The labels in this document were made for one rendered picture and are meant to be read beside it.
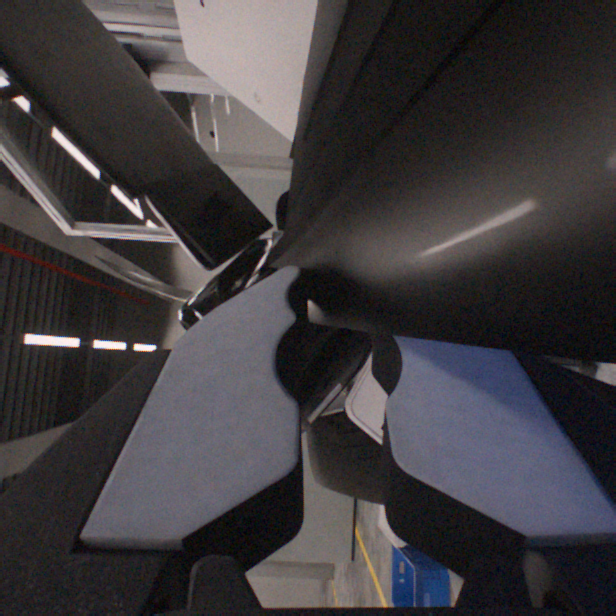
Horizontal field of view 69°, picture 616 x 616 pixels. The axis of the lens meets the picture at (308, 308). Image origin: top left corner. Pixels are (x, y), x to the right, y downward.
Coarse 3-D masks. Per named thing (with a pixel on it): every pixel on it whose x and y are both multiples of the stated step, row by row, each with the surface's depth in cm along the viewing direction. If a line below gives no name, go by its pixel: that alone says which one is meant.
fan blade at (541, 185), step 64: (320, 0) 11; (384, 0) 7; (448, 0) 5; (512, 0) 5; (576, 0) 4; (320, 64) 10; (384, 64) 7; (448, 64) 6; (512, 64) 5; (576, 64) 4; (320, 128) 11; (384, 128) 7; (448, 128) 6; (512, 128) 5; (576, 128) 4; (320, 192) 11; (384, 192) 8; (448, 192) 6; (512, 192) 5; (576, 192) 4; (320, 256) 12; (384, 256) 8; (448, 256) 6; (512, 256) 5; (576, 256) 4; (320, 320) 12; (384, 320) 8; (448, 320) 6; (512, 320) 5; (576, 320) 4
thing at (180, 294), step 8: (96, 256) 55; (112, 264) 55; (120, 272) 51; (128, 272) 54; (136, 280) 48; (144, 280) 51; (152, 280) 55; (152, 288) 46; (160, 288) 46; (168, 288) 48; (176, 288) 52; (168, 296) 44; (176, 296) 43; (184, 296) 43
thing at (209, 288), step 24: (288, 192) 31; (264, 240) 30; (240, 264) 29; (264, 264) 28; (216, 288) 28; (240, 288) 27; (192, 312) 27; (336, 336) 27; (360, 336) 28; (312, 360) 26; (336, 360) 27; (360, 360) 29; (312, 384) 27; (336, 384) 28; (312, 408) 28
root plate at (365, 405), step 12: (360, 384) 30; (372, 384) 29; (348, 396) 30; (360, 396) 30; (372, 396) 29; (384, 396) 29; (348, 408) 30; (360, 408) 30; (372, 408) 29; (384, 408) 29; (360, 420) 30; (372, 420) 29; (372, 432) 29
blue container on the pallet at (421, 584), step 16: (400, 560) 322; (416, 560) 284; (432, 560) 284; (400, 576) 320; (416, 576) 267; (432, 576) 268; (448, 576) 267; (400, 592) 317; (416, 592) 265; (432, 592) 266; (448, 592) 266
